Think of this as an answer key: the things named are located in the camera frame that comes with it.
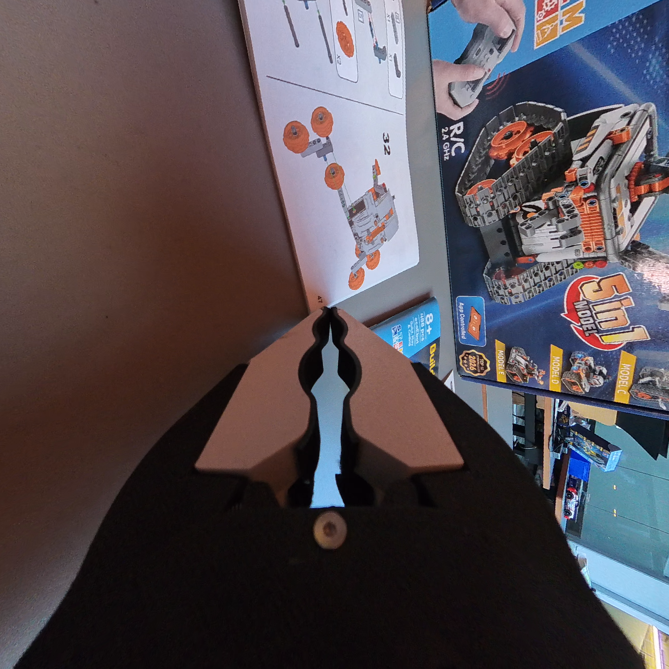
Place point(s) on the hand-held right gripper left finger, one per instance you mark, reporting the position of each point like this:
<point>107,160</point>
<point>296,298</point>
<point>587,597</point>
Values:
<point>256,418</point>

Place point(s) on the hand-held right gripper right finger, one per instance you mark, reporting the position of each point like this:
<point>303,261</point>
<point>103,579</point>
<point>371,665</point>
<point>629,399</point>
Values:
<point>407,418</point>

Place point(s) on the blue cover booklet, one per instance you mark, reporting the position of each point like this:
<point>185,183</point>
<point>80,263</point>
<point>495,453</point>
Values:
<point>413,329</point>

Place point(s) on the wooden background table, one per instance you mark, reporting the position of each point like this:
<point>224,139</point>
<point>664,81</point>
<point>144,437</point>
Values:
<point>547,449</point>

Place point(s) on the small blue box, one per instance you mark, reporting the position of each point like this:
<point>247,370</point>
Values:
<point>593,447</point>

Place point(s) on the open instruction booklet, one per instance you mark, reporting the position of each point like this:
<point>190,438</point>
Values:
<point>324,157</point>

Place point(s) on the blue robot kit box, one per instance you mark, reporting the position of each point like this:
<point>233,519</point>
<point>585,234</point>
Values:
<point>549,68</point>

